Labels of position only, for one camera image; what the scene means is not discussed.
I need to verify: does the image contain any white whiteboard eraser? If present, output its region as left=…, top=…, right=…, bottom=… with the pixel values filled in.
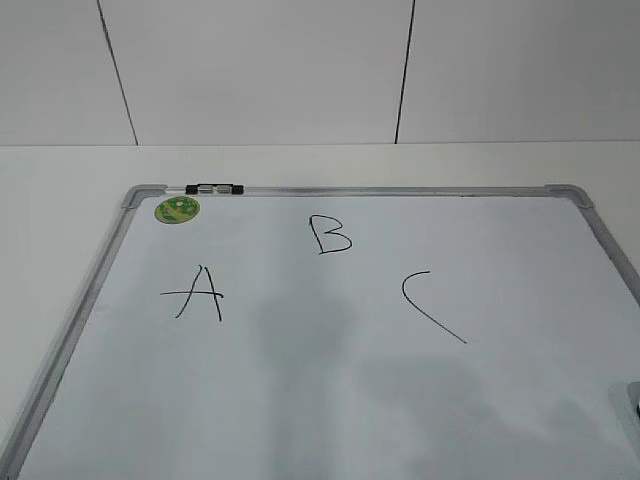
left=609, top=381, right=639, bottom=421

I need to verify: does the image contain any black board hanging clip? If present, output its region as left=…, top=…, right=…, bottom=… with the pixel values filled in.
left=185, top=183, right=244, bottom=195

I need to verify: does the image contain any round green magnet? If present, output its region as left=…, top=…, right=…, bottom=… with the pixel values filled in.
left=154, top=196, right=200, bottom=225

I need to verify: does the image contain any white whiteboard with aluminium frame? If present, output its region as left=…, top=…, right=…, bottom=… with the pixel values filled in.
left=1, top=185, right=639, bottom=479

